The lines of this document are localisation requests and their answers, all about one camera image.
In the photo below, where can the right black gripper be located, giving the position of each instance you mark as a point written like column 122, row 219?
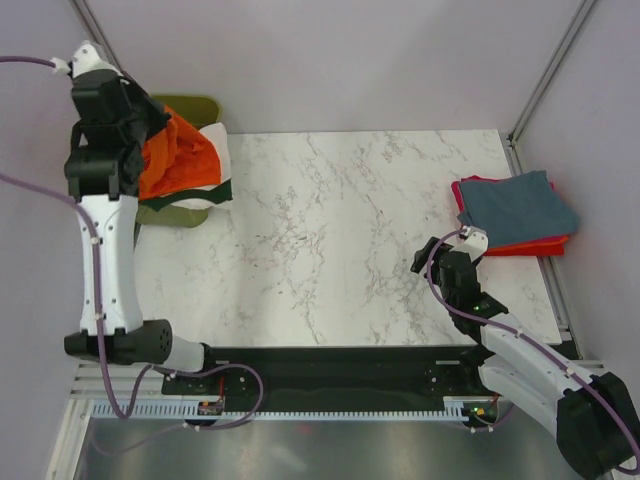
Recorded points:
column 421, row 255

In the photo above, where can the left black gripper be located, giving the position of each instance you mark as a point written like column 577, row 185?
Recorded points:
column 159, row 114

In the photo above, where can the orange t shirt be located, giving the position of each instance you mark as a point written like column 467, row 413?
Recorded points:
column 178, row 158

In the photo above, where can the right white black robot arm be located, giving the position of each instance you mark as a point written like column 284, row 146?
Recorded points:
column 591, row 416

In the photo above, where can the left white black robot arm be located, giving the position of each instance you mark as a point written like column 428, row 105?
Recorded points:
column 112, row 327

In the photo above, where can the white red green t shirt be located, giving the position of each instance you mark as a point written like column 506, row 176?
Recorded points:
column 204, row 198

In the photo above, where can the olive green plastic bin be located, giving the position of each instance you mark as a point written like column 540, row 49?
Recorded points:
column 199, row 111

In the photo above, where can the folded magenta t shirt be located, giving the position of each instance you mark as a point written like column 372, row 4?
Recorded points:
column 457, row 192

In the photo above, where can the folded grey-blue t shirt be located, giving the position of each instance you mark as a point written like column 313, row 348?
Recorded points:
column 515, row 207

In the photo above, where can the folded red-orange t shirt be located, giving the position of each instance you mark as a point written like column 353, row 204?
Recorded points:
column 550, row 246

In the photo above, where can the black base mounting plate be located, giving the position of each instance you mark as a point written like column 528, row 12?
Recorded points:
column 336, row 378

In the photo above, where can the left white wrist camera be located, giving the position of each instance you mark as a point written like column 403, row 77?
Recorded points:
column 89, row 57

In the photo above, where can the left aluminium frame post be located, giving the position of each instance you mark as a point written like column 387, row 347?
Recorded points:
column 92, row 28

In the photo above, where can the aluminium frame post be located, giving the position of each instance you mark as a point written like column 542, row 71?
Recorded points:
column 92, row 28
column 560, row 54

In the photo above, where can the right aluminium frame post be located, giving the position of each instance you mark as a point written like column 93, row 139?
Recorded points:
column 560, row 54

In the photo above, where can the aluminium extrusion rail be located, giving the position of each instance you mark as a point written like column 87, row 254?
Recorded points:
column 88, row 382

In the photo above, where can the white slotted cable duct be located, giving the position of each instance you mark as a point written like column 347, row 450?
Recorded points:
column 452, row 410

